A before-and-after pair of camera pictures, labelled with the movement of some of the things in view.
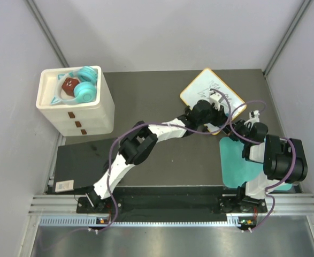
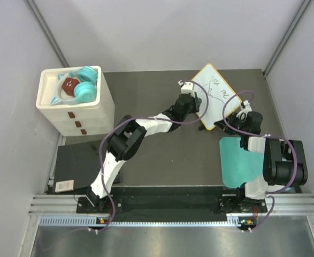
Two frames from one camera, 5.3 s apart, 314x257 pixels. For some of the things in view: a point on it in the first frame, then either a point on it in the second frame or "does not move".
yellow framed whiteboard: (199, 89) does not move
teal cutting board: (236, 170) does not move
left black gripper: (220, 118) to (196, 103)
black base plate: (173, 203) does not move
